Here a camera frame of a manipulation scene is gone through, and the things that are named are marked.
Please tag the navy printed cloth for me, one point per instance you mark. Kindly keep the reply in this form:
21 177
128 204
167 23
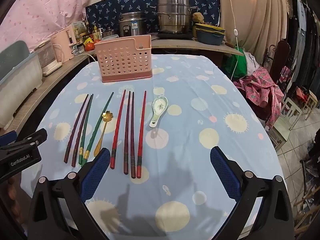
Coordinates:
110 10

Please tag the white stool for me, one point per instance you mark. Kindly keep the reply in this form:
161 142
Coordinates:
287 120

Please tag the white green carton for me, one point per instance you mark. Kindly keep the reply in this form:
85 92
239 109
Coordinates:
78 27

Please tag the white countertop appliance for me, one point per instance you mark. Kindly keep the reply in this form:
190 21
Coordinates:
48 57

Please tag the purple chopstick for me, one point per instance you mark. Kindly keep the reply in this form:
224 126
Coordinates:
75 130
78 142

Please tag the gold flower spoon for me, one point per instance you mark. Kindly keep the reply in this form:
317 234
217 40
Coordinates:
107 116

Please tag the white dish drainer grey lid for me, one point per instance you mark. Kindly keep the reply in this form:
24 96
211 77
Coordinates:
17 80

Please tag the hanging clothes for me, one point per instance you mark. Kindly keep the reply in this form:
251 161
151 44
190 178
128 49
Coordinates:
305 42

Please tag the pink perforated utensil basket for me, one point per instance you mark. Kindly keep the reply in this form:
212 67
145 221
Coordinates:
122 60

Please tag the red chopstick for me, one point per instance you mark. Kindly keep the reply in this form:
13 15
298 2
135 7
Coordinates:
118 130
142 135

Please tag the pink dotted curtain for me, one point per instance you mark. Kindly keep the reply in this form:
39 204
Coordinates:
42 10

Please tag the green bag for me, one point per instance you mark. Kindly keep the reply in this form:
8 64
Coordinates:
233 62

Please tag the blue spotted tablecloth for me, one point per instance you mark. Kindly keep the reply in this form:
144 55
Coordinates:
190 135

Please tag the yellow bowl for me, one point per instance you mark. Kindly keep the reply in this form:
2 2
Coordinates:
208 27

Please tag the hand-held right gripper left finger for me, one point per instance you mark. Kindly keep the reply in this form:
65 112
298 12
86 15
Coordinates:
95 172

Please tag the steel rice cooker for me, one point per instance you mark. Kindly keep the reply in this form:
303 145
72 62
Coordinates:
132 25

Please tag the stainless steel steamer pot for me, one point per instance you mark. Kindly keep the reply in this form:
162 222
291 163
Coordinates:
175 15

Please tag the yellow oil bottle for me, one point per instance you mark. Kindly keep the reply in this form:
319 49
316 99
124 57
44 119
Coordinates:
96 33

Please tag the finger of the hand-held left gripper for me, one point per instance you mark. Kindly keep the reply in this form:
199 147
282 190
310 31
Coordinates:
30 137

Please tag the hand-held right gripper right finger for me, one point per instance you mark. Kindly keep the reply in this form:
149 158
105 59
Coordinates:
225 172

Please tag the black induction cooker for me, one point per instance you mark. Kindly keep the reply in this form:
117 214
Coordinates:
175 36

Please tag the blue bowl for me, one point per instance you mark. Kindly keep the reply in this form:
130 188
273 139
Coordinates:
208 38

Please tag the brown loofah sponge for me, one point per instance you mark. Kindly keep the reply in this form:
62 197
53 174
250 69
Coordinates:
198 17

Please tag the dark brown chopstick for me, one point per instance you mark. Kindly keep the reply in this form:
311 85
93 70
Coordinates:
132 135
127 135

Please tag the white ceramic spoon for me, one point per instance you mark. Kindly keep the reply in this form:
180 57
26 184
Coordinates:
159 104

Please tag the dark ornate chair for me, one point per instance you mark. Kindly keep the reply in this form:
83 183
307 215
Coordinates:
281 55

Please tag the pink pineapple print cloth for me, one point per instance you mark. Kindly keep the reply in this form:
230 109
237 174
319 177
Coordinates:
260 87

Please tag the pink electric kettle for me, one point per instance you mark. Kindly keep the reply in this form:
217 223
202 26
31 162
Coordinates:
62 42

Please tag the beige curtain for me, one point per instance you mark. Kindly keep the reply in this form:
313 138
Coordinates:
257 17

